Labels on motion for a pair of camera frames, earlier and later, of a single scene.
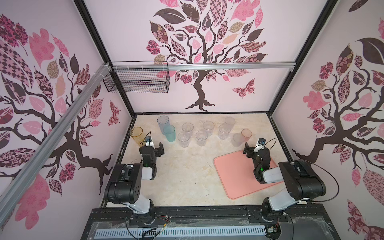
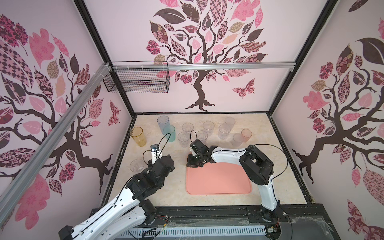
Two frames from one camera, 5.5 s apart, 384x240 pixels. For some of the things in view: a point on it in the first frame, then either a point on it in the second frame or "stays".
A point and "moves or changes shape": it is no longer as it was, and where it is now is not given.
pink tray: x=236 y=171 moves or changes shape
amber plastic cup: x=136 y=133 stays
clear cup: x=229 y=122 stays
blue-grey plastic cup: x=163 y=121 stays
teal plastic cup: x=169 y=130 stays
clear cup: x=201 y=136 stays
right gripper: x=251 y=151 to x=189 y=163
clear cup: x=224 y=130 stays
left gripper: x=159 y=150 to x=150 y=164
